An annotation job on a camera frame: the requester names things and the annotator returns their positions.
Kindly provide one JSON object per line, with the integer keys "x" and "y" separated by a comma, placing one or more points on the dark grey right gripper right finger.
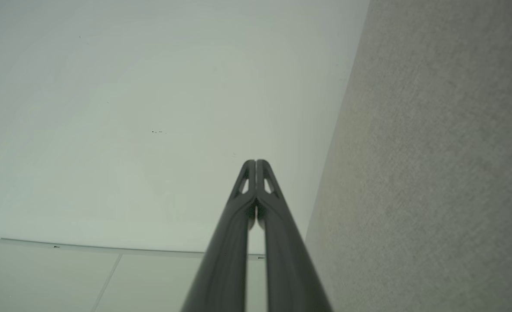
{"x": 290, "y": 268}

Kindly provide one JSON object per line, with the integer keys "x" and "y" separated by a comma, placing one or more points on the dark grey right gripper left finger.
{"x": 221, "y": 268}

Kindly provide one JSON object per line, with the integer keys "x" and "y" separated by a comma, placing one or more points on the grey fabric sofa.
{"x": 433, "y": 151}

